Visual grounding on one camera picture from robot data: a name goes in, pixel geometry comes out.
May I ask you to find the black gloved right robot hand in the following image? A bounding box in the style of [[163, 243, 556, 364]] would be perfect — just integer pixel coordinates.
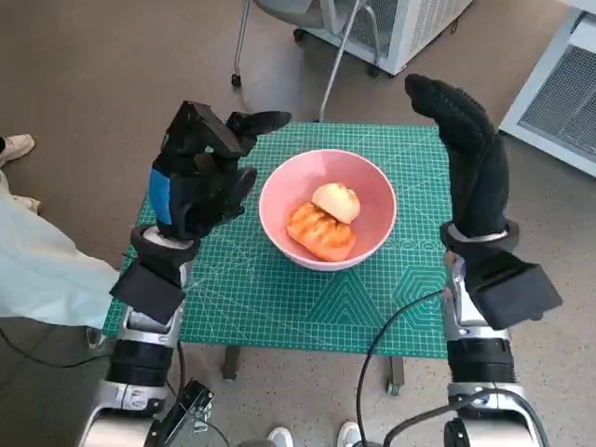
[[403, 73, 511, 238]]

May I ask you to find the round toy bread bun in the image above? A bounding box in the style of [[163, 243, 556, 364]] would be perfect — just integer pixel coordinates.
[[310, 183, 362, 224]]

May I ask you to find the long braided toy bread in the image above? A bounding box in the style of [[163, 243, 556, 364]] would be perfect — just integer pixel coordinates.
[[286, 200, 358, 262]]

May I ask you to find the pink bowl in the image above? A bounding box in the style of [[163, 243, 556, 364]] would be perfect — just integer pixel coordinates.
[[258, 148, 399, 273]]

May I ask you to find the white cabinet with mesh panel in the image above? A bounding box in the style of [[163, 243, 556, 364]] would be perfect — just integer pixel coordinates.
[[292, 0, 476, 77], [498, 8, 596, 178]]

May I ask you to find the grey chair with metal legs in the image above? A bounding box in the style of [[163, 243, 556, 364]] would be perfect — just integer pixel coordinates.
[[231, 0, 379, 123]]

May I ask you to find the black table leg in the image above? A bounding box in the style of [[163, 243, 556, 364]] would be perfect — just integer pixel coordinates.
[[385, 357, 405, 397], [221, 346, 242, 381]]

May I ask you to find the green cutting mat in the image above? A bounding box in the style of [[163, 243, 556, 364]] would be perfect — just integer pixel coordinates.
[[102, 121, 460, 359]]

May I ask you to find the white shoe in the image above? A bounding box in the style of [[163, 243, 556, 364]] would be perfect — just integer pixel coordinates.
[[337, 421, 367, 447], [267, 426, 294, 447]]

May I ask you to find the person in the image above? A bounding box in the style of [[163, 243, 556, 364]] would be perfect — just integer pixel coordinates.
[[0, 133, 122, 330]]

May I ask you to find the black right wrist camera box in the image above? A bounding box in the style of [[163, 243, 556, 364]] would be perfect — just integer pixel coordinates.
[[465, 263, 563, 332]]

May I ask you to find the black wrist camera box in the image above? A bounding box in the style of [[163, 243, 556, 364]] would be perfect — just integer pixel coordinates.
[[465, 263, 563, 332], [109, 260, 185, 325]]

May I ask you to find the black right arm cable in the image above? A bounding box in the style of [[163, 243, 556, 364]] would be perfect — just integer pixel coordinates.
[[356, 291, 448, 447], [384, 402, 453, 447]]

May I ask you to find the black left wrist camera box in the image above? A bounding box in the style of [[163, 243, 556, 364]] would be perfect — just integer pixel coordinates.
[[109, 260, 185, 325]]

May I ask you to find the black bar with metal bracket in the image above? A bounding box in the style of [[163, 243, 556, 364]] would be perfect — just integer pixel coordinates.
[[143, 379, 216, 447]]

